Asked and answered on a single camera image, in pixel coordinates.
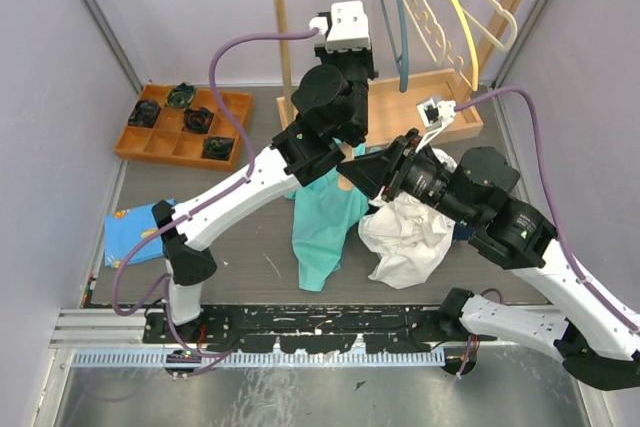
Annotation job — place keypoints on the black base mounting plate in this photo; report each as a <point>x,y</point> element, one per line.
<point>319,329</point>

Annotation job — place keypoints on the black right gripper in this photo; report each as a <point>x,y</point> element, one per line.
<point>388,167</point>

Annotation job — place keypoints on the rolled dark sock top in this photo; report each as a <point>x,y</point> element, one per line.
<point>181,96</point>

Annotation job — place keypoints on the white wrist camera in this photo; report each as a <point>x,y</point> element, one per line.
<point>436,114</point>
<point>345,27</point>

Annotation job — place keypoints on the cream plastic hanger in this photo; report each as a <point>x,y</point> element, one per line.
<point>495,39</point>

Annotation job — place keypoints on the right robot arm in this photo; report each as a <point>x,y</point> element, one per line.
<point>593,336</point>

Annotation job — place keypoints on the rolled dark sock bottom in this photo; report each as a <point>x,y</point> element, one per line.
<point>217,148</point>

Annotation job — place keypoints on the rolled dark sock left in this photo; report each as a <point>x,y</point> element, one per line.
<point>144,114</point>

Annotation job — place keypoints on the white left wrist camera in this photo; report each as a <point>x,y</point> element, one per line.
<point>345,27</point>

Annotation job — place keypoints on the rolled dark sock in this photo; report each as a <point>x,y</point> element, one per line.
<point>144,114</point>
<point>198,120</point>
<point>181,96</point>
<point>217,148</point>

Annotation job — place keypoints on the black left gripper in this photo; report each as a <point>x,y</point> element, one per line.
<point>331,58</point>

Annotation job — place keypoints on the navy t shirt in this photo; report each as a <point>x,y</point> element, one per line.
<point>462,233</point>

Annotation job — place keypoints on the white t shirt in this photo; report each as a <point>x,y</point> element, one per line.
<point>409,238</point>

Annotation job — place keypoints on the wooden hanger with teal shirt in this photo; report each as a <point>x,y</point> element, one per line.
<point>349,172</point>

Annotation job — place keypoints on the white slotted cable duct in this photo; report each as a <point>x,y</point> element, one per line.
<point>168,358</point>

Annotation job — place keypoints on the rolled dark sock middle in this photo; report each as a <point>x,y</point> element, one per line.
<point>198,120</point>

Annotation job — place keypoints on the teal t shirt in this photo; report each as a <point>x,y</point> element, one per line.
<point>323,214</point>

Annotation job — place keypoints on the wooden compartment tray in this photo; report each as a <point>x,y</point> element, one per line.
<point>182,126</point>

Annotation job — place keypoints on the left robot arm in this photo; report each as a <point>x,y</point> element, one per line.
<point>332,114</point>

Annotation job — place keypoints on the wooden clothes rack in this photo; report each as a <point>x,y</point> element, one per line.
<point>450,78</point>

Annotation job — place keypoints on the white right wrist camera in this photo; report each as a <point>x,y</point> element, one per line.
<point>436,114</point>

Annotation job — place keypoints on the blue folded cloth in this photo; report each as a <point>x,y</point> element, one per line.
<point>124,229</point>

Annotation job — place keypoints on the grey blue plastic hanger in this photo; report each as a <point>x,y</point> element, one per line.
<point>397,22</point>

